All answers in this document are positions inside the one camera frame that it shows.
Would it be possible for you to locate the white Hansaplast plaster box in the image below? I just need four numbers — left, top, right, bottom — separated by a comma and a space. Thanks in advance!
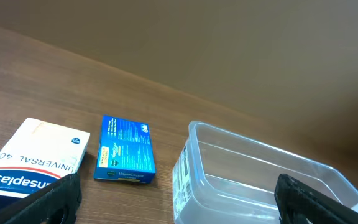
0, 118, 90, 209

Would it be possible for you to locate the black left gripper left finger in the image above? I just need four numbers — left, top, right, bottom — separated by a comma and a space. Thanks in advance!
0, 173, 82, 224

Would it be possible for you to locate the blue VapoDrops box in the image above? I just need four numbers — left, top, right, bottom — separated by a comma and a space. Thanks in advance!
94, 115, 156, 184

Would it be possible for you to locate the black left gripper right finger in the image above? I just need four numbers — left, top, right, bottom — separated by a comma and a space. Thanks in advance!
274, 174, 358, 224

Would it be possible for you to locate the clear plastic container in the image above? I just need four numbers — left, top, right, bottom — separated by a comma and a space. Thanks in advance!
172, 121, 358, 223

